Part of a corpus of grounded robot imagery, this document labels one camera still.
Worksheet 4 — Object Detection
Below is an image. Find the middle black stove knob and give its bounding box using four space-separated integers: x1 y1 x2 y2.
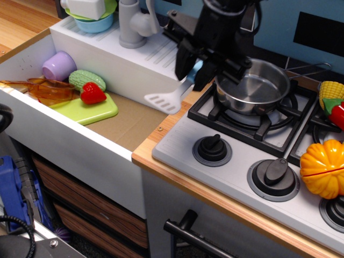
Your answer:
247 158 300 202

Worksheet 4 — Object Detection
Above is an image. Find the light blue plastic bowl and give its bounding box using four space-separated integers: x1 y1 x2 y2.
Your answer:
74 14 113 33

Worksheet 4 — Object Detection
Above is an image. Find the wooden drawer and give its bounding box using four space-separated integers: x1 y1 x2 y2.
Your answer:
54 202 148 257
32 154 149 249

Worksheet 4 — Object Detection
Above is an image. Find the upper wooden drawer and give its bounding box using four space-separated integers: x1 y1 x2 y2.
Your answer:
32 154 149 249

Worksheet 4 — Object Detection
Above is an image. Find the black stove knob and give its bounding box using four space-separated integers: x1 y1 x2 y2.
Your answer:
319 196 343 233
247 158 300 202
192 134 232 167

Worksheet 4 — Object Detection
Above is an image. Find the purple striped ball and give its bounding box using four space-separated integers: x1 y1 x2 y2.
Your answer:
54 227 71 243

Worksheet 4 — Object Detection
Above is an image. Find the orange transparent measuring cup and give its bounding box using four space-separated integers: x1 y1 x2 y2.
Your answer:
1 78 75 106

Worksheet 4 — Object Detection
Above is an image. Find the red toy pepper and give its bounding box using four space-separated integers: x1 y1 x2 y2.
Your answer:
322 98 344 131

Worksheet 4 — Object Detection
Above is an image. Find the white toy sink basin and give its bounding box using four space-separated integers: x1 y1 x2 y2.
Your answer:
0 16 229 220

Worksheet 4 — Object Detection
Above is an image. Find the green plastic cutting board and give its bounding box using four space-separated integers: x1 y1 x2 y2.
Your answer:
49 93 119 126

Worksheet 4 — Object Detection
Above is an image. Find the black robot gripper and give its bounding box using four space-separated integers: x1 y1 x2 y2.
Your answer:
163 2 251 91

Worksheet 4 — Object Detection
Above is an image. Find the left black stove knob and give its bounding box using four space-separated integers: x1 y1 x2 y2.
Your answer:
192 134 232 167

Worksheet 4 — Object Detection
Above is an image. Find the yellow toy corn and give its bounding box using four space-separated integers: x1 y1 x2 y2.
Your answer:
318 81 344 110

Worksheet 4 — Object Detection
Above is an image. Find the green plastic plate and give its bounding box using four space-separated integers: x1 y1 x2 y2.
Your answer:
65 1 117 21

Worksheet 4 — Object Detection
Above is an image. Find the lower wooden drawer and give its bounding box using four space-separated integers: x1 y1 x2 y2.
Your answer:
54 202 148 257

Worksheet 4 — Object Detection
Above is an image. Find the black coiled cable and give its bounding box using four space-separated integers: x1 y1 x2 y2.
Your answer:
0 214 36 258

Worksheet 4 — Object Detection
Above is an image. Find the grey toy faucet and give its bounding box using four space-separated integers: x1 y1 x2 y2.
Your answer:
119 0 160 49

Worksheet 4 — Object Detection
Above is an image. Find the right black stove knob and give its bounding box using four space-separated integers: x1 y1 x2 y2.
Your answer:
319 196 343 233

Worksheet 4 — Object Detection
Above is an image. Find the purple plastic cup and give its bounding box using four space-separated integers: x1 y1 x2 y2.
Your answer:
42 51 77 81

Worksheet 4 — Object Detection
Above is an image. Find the blue clamp tool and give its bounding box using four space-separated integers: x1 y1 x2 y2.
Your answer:
1 156 54 231

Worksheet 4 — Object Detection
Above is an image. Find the black hose at left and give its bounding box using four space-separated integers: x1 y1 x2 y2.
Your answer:
0 103 14 133

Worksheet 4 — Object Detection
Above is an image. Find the black burner grate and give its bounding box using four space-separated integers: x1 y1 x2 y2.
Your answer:
287 104 343 166
188 80 317 157

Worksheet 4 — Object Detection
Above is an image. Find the blue grey toy spatula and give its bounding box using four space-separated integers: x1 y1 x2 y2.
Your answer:
144 60 203 114

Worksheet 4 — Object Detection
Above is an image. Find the black right burner grate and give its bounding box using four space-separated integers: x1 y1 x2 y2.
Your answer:
287 104 343 166

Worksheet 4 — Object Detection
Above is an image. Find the stainless steel pan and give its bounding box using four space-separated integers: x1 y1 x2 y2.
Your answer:
214 58 332 117

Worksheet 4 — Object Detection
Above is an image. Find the white plastic box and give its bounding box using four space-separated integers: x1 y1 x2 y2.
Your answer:
60 0 106 20

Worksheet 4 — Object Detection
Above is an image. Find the red toy strawberry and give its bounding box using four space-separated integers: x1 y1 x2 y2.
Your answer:
80 82 106 105

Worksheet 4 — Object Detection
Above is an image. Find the black oven door handle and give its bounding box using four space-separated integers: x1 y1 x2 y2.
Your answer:
163 210 234 257

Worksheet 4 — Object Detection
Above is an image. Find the light blue toy microwave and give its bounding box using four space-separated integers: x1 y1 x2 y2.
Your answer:
254 1 343 74

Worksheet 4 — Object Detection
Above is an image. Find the orange toy pumpkin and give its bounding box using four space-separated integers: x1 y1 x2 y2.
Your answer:
300 139 343 199

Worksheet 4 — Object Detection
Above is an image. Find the green toy corn cob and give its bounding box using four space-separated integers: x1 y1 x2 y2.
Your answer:
68 70 106 91

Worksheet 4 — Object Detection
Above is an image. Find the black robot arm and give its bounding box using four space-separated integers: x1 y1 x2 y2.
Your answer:
163 1 262 91

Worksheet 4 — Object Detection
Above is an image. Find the black left burner grate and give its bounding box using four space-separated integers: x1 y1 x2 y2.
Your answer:
188 80 317 157

